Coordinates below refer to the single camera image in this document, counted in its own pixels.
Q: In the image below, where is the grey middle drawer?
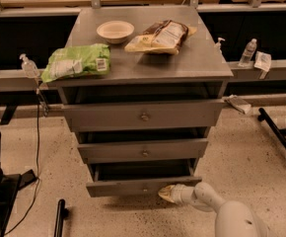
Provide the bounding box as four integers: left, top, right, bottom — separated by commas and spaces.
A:
78, 138, 208, 164

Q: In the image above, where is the grey top drawer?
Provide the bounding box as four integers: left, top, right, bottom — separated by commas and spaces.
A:
63, 100, 224, 131

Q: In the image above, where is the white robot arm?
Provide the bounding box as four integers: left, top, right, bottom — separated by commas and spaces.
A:
158, 182, 274, 237

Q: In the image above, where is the right sanitizer pump bottle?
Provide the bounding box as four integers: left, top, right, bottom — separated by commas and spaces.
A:
215, 38, 225, 54

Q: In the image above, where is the left sanitizer pump bottle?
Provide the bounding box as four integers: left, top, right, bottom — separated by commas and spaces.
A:
20, 53, 39, 78

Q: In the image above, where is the clear water bottle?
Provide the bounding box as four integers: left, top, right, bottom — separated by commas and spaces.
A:
239, 39, 257, 67

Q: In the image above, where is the white paper packet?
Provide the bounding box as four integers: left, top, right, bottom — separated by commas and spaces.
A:
254, 51, 271, 79

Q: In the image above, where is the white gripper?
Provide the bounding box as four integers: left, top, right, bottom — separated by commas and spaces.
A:
158, 184, 196, 204

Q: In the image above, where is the folded grey cloth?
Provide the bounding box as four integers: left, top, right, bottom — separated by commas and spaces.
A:
225, 95, 251, 115

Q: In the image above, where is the grey drawer cabinet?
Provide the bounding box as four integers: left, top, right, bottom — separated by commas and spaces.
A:
50, 5, 234, 183

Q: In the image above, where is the brown yellow snack bag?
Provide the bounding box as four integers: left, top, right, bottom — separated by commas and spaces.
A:
124, 20, 197, 55

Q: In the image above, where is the white paper bowl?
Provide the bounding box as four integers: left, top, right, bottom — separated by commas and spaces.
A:
97, 21, 134, 44

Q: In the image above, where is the grey drawer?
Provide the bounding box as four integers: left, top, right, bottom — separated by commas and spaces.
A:
78, 138, 208, 164
87, 159, 201, 198
63, 100, 224, 131

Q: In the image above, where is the black hanging cable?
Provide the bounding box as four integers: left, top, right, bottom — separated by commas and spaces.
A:
3, 88, 42, 237

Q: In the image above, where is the sanitizer pump bottle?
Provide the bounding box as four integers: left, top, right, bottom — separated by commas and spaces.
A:
20, 53, 39, 78
215, 38, 225, 54

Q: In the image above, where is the grey bottom drawer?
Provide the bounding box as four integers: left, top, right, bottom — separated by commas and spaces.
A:
87, 159, 201, 198

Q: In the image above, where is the black bar bottom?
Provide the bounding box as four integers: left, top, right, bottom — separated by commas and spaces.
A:
53, 198, 68, 237

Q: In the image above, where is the green chip bag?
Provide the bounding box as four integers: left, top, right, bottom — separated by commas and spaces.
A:
41, 43, 110, 83

